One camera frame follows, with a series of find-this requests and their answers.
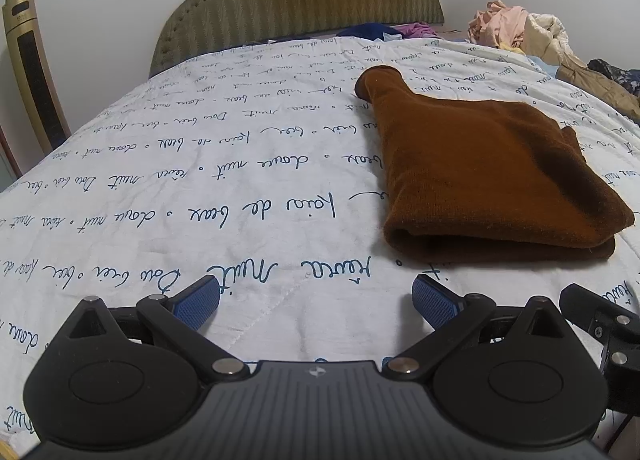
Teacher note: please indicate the brown knit sweater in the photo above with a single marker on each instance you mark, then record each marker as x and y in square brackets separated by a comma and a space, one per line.
[475, 165]

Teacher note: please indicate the blue cloth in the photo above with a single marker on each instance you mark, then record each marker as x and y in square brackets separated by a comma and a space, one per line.
[365, 31]

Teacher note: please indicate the white printed quilt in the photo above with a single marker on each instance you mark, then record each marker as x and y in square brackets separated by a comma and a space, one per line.
[200, 165]

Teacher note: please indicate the purple cloth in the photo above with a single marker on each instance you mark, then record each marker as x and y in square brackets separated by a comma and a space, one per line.
[415, 30]

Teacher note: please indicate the pink cloth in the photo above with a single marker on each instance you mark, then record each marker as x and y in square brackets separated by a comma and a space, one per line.
[495, 22]

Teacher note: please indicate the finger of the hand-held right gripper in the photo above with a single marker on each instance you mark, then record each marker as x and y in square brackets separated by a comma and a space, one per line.
[615, 335]

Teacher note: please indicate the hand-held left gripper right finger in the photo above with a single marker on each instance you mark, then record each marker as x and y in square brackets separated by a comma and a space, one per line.
[435, 297]

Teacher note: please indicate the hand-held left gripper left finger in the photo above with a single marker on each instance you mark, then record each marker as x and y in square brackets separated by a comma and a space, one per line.
[197, 297]

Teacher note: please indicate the cream jacket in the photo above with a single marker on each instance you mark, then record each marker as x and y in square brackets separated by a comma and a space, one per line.
[547, 37]

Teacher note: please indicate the gold tower fan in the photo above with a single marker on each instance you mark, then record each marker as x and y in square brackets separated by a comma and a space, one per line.
[35, 75]

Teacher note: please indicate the khaki jacket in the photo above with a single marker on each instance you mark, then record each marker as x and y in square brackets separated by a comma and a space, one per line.
[595, 85]

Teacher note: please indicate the dark cloth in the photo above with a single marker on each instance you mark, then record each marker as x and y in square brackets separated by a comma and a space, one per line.
[617, 72]

